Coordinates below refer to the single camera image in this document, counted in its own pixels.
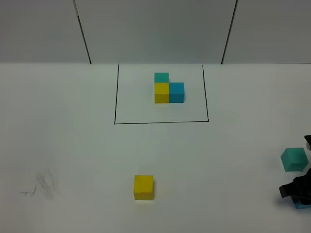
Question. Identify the template blue foam cube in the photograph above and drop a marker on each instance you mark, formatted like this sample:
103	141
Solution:
177	93

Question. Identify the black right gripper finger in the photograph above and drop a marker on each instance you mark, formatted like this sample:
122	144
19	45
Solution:
300	188

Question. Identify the template yellow foam cube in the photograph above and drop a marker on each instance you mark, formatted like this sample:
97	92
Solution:
162	93

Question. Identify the template green foam cube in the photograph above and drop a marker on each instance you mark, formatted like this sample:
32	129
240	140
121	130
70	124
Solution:
161	77

